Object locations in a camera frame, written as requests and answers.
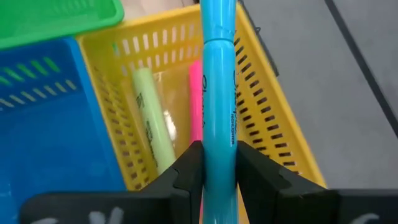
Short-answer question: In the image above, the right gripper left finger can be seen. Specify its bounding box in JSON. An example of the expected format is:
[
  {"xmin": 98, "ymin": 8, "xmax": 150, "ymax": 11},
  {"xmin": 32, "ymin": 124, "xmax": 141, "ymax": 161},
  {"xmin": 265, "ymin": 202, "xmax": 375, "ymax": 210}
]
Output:
[{"xmin": 19, "ymin": 140, "xmax": 205, "ymax": 224}]

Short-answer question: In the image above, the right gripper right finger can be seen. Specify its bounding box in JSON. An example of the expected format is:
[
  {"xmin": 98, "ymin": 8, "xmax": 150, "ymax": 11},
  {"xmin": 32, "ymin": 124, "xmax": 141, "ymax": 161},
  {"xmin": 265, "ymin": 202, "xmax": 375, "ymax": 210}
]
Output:
[{"xmin": 238, "ymin": 141, "xmax": 398, "ymax": 224}]

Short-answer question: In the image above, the yellow-green highlighter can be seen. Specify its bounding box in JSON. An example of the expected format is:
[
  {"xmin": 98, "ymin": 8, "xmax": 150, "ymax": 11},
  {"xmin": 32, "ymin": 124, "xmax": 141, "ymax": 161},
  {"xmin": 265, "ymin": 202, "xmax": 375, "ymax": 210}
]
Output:
[{"xmin": 130, "ymin": 67, "xmax": 178, "ymax": 177}]

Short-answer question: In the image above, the hot pink highlighter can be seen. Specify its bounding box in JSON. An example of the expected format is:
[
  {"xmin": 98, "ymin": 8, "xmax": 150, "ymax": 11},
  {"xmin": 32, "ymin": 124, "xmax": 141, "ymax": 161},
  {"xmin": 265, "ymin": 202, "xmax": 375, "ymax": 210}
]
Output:
[{"xmin": 188, "ymin": 60, "xmax": 205, "ymax": 146}]

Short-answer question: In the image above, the blue Sharpie highlighter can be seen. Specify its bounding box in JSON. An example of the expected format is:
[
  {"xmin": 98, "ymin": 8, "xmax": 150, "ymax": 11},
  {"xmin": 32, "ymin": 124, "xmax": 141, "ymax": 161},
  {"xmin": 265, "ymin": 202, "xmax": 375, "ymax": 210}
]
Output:
[{"xmin": 200, "ymin": 0, "xmax": 239, "ymax": 224}]

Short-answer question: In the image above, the yellow plastic basket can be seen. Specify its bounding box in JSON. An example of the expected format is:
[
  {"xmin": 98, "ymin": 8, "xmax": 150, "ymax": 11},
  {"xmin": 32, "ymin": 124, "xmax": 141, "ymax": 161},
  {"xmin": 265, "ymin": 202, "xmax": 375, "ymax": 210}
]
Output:
[{"xmin": 76, "ymin": 2, "xmax": 328, "ymax": 192}]

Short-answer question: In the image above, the blue plastic basket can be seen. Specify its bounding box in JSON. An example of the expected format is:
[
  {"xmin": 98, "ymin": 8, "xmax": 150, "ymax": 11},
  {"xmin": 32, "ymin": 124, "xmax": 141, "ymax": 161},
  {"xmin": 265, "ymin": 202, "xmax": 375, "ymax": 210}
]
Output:
[{"xmin": 0, "ymin": 37, "xmax": 127, "ymax": 224}]

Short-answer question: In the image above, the green plastic basket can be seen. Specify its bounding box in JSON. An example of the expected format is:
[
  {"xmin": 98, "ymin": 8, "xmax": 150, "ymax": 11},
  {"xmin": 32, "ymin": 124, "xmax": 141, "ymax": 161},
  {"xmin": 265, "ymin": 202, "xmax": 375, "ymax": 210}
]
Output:
[{"xmin": 0, "ymin": 0, "xmax": 125, "ymax": 50}]

